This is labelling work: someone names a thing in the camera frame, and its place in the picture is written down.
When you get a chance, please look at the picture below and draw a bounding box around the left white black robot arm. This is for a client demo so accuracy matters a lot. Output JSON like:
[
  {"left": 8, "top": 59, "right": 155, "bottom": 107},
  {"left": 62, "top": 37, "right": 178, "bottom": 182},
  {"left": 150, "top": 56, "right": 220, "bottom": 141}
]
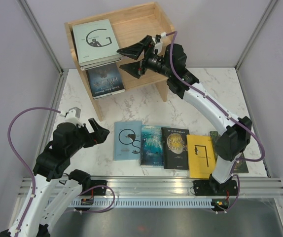
[{"left": 0, "top": 118, "right": 109, "bottom": 237}]

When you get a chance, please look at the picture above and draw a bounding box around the light blue book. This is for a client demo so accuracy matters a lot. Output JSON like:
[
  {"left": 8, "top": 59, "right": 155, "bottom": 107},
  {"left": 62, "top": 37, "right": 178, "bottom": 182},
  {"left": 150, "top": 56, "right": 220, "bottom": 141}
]
[{"left": 114, "top": 120, "right": 142, "bottom": 161}]

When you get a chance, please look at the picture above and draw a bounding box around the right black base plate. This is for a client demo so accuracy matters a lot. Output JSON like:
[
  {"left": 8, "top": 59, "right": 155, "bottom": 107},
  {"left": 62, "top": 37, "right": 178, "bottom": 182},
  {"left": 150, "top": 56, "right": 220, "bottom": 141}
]
[{"left": 193, "top": 179, "right": 238, "bottom": 196}]

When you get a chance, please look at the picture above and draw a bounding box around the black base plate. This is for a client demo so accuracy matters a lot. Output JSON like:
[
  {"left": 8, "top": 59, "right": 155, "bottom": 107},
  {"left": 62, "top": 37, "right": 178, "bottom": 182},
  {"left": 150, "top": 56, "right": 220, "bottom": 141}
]
[
  {"left": 193, "top": 179, "right": 238, "bottom": 196},
  {"left": 83, "top": 180, "right": 107, "bottom": 198}
]

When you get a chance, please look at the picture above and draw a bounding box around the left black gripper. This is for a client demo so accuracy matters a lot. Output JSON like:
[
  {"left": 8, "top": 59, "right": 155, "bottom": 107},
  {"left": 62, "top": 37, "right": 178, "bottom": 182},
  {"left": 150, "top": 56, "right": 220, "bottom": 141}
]
[{"left": 67, "top": 118, "right": 109, "bottom": 156}]

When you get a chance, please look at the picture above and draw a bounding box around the left aluminium frame post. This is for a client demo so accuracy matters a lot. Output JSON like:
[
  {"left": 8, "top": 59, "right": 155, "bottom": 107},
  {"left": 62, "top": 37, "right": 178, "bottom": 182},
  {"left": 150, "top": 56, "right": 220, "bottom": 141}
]
[{"left": 18, "top": 0, "right": 66, "bottom": 75}]

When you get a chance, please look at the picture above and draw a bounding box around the Wuthering Heights dark blue book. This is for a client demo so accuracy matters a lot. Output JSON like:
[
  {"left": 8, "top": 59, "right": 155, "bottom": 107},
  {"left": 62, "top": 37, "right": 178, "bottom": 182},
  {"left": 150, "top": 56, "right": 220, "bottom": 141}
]
[{"left": 86, "top": 63, "right": 125, "bottom": 99}]

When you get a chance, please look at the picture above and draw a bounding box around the green gold fantasy book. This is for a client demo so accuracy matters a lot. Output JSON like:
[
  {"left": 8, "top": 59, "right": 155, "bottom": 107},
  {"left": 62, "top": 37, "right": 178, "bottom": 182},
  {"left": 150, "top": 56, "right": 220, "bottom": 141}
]
[{"left": 210, "top": 131, "right": 249, "bottom": 173}]

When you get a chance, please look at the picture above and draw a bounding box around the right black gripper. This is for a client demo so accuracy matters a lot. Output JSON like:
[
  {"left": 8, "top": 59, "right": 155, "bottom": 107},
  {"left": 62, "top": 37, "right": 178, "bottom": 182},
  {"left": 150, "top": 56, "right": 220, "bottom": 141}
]
[{"left": 117, "top": 35, "right": 173, "bottom": 79}]

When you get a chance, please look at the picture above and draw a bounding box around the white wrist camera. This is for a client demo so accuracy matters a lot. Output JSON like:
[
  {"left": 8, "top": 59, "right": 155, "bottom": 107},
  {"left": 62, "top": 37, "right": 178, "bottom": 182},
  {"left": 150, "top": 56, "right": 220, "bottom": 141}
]
[
  {"left": 152, "top": 32, "right": 167, "bottom": 52},
  {"left": 59, "top": 107, "right": 83, "bottom": 126}
]

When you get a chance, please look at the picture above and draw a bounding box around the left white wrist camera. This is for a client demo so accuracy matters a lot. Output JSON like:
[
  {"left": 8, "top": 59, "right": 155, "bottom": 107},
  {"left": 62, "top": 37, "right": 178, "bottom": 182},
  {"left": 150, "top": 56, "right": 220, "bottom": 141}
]
[{"left": 59, "top": 107, "right": 83, "bottom": 126}]

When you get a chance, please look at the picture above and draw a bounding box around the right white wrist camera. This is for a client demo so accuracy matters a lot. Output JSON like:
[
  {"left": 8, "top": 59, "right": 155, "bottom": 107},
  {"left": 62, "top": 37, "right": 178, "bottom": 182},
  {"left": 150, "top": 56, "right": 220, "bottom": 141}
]
[{"left": 152, "top": 32, "right": 167, "bottom": 52}]

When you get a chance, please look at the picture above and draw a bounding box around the white slotted cable duct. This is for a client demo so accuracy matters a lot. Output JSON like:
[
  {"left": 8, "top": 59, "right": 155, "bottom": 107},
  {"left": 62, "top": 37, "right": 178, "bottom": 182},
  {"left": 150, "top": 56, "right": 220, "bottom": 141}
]
[{"left": 69, "top": 197, "right": 228, "bottom": 208}]

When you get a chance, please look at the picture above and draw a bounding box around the grey white book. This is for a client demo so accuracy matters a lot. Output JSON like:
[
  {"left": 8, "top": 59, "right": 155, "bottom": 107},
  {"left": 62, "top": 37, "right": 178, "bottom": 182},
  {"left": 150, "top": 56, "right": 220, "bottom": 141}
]
[{"left": 72, "top": 19, "right": 121, "bottom": 67}]

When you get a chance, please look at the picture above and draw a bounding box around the Robinson Crusoe purple book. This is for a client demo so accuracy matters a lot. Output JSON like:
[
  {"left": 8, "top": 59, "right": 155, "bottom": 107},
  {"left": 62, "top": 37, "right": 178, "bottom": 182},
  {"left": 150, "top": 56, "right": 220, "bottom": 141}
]
[{"left": 80, "top": 57, "right": 121, "bottom": 71}]

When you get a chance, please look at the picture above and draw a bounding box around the right aluminium frame post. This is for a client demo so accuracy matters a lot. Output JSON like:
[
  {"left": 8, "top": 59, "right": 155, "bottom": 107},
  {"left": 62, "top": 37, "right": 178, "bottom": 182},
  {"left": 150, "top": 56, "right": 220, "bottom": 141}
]
[{"left": 234, "top": 0, "right": 279, "bottom": 71}]

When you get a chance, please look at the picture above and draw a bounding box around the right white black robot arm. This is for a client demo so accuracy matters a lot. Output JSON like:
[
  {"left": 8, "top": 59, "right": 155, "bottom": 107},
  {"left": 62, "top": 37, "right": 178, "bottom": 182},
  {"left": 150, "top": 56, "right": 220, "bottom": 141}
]
[{"left": 117, "top": 35, "right": 252, "bottom": 195}]

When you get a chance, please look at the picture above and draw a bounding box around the teal sea cover book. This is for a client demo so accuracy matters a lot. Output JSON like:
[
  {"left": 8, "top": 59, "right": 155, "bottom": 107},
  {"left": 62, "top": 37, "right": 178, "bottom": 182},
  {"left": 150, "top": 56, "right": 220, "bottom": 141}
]
[{"left": 140, "top": 125, "right": 163, "bottom": 167}]

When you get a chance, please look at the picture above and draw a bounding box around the aluminium frame post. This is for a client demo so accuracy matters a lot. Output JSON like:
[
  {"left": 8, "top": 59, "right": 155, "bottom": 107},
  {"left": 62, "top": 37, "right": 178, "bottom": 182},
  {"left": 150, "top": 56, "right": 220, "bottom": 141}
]
[
  {"left": 18, "top": 0, "right": 66, "bottom": 75},
  {"left": 234, "top": 0, "right": 279, "bottom": 71}
]

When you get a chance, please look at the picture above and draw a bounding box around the black Moon and Sixpence book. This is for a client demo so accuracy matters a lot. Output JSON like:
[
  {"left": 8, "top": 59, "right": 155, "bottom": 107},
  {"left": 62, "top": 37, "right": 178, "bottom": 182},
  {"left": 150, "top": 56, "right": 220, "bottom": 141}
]
[{"left": 161, "top": 127, "right": 189, "bottom": 170}]

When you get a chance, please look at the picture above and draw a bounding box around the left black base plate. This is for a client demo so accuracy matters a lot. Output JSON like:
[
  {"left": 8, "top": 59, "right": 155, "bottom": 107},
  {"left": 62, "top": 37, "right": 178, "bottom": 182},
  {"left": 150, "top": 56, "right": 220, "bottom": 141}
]
[{"left": 83, "top": 180, "right": 107, "bottom": 198}]

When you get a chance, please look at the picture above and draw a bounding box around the yellow book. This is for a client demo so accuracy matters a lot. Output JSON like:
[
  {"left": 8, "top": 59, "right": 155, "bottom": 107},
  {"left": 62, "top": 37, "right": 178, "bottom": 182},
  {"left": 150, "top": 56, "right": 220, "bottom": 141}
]
[{"left": 186, "top": 135, "right": 216, "bottom": 179}]

